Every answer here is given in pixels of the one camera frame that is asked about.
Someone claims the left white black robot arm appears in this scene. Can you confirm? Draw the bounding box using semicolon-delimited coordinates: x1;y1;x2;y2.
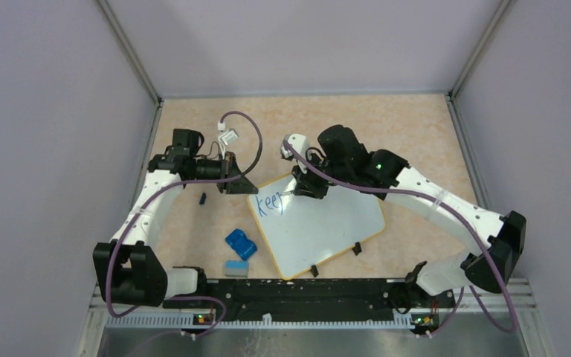
92;129;259;308

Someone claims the grey blue toy brick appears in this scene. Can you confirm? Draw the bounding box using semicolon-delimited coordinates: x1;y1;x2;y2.
223;260;250;278

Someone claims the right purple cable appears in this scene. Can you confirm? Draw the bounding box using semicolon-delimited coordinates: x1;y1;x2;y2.
283;140;520;338

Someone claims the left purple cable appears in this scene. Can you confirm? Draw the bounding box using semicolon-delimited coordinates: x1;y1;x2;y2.
105;110;264;341

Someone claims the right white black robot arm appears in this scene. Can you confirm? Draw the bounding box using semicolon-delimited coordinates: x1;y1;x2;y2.
280;124;526;306

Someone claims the white slotted cable duct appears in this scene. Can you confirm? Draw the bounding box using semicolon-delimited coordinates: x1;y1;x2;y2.
106;312;415;329

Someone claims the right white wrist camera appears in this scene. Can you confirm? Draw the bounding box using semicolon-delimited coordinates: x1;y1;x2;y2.
280;134;310;161

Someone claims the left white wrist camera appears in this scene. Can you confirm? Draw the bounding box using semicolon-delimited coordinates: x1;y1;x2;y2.
217;122;239;157

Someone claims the whiteboard wire stand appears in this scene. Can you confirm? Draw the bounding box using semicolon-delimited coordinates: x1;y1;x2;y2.
309;242;363;278

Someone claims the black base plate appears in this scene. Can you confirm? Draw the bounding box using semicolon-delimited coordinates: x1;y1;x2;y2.
162;278;456;322

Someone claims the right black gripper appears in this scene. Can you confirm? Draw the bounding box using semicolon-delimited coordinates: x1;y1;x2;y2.
291;150;352;200

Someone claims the yellow framed whiteboard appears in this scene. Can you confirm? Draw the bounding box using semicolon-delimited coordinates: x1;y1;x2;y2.
247;174;387;280

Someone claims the purple cable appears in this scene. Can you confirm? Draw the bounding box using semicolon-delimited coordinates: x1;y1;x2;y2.
105;110;264;341
283;140;520;338

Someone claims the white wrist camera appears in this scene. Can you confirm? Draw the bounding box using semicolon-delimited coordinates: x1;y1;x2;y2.
280;134;310;161
217;122;239;157

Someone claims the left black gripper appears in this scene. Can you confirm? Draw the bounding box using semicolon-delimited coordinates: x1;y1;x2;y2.
189;151;258;194

